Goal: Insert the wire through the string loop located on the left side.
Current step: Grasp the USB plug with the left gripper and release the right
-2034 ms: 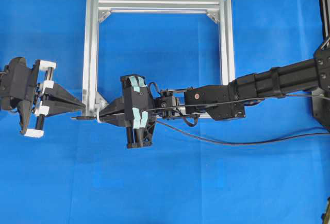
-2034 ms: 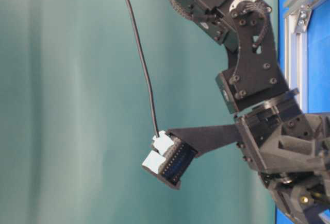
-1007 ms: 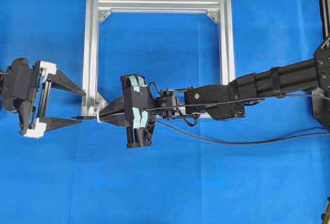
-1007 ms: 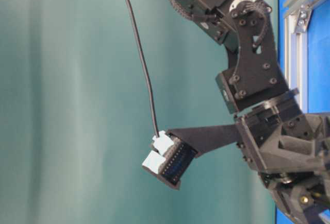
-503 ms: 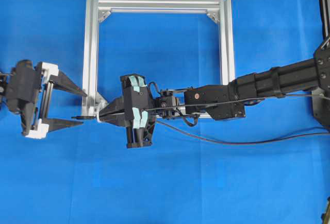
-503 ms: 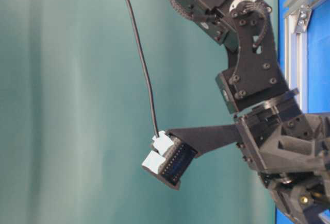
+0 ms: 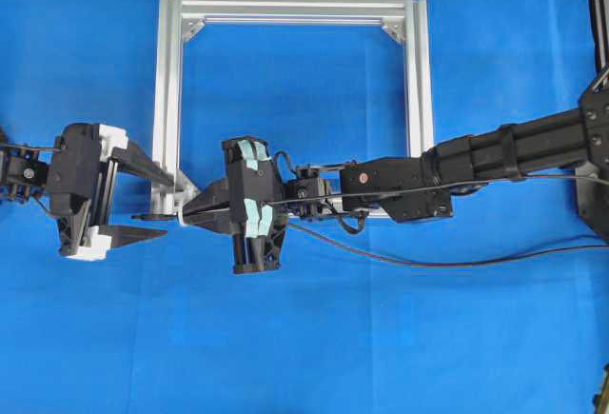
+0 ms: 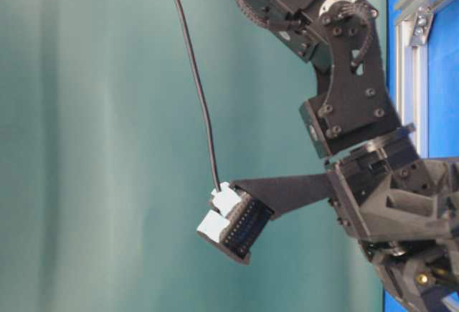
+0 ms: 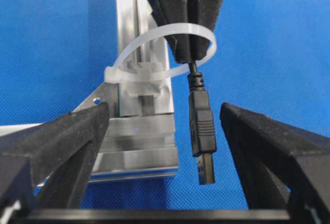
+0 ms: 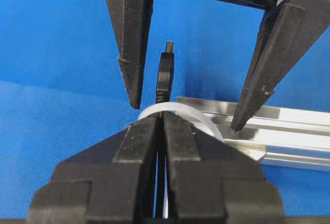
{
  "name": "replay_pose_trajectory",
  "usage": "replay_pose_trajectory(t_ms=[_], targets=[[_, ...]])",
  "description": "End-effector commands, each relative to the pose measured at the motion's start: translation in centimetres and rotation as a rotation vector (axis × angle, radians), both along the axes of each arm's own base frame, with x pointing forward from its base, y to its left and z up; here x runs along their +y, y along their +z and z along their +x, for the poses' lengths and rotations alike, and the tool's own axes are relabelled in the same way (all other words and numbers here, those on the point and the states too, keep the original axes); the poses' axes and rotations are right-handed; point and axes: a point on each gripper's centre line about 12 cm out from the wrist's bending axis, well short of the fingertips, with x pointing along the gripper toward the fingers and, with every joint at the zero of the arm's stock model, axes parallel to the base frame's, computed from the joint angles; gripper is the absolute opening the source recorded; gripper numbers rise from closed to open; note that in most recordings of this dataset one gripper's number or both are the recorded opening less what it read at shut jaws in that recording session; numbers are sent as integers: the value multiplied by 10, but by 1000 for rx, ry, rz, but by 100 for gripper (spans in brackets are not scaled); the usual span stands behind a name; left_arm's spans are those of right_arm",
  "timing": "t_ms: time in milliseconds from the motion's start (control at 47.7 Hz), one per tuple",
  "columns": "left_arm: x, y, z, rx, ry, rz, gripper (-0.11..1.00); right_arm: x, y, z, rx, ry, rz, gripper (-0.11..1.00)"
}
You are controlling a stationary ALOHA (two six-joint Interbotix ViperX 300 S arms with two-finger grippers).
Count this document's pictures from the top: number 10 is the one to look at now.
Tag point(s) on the white zip tie loop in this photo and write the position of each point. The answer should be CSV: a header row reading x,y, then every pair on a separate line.
x,y
186,110

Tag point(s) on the blue table mat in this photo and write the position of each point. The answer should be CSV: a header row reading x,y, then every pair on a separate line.
x,y
62,89

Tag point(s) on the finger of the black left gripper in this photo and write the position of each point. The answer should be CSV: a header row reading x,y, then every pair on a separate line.
x,y
286,33
131,20

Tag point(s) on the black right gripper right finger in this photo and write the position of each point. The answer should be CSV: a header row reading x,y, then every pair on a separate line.
x,y
211,182

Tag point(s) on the aluminium extrusion frame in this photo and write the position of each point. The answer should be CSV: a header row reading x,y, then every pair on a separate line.
x,y
276,136

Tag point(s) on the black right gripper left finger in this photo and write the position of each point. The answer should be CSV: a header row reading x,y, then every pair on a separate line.
x,y
105,183

